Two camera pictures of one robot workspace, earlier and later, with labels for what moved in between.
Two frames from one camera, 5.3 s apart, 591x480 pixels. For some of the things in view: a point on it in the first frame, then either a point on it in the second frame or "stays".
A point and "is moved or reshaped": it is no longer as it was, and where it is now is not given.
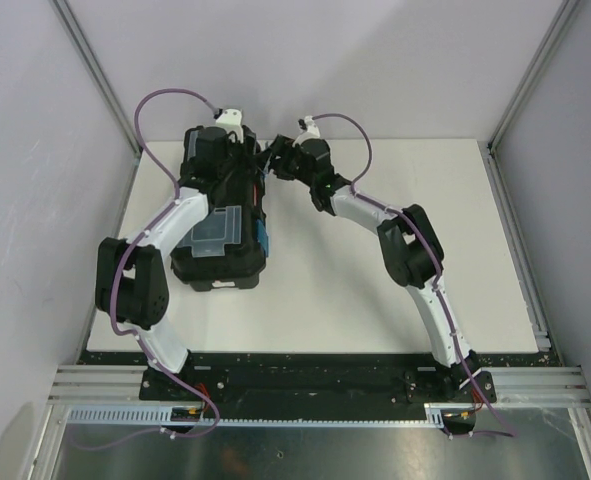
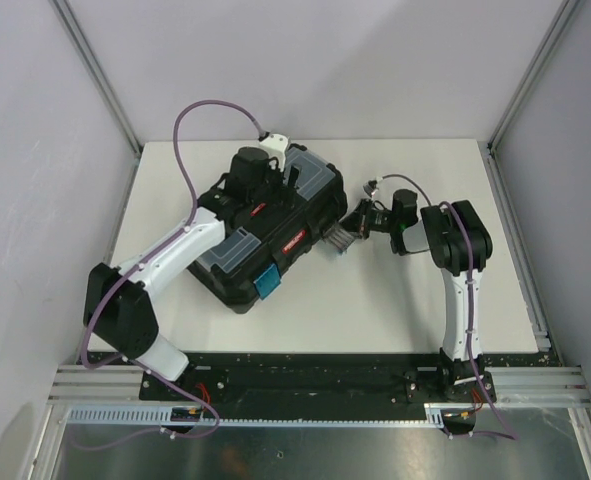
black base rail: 310,387 stays
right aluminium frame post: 558,24 stays
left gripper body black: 239,164 -> 272,192
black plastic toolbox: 228,251 is moved or reshaped
